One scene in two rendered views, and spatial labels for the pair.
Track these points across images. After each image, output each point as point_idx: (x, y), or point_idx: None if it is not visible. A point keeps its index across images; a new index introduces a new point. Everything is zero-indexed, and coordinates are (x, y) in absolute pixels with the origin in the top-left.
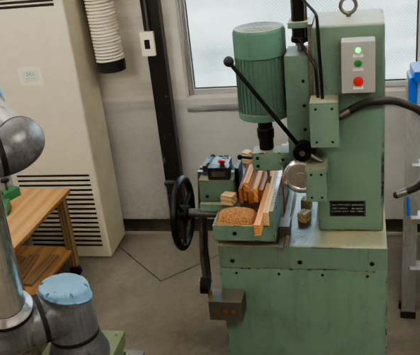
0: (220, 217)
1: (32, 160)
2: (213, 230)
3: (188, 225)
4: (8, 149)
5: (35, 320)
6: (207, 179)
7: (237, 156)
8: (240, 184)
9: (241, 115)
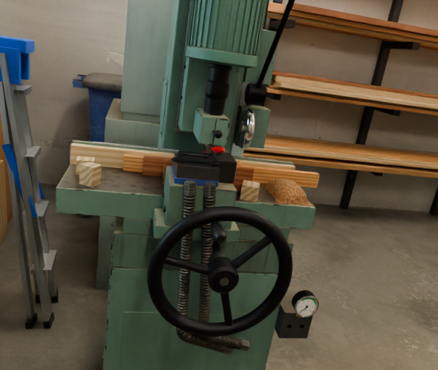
0: (306, 195)
1: None
2: (314, 215)
3: (179, 316)
4: None
5: None
6: (230, 184)
7: (220, 132)
8: (241, 167)
9: (248, 58)
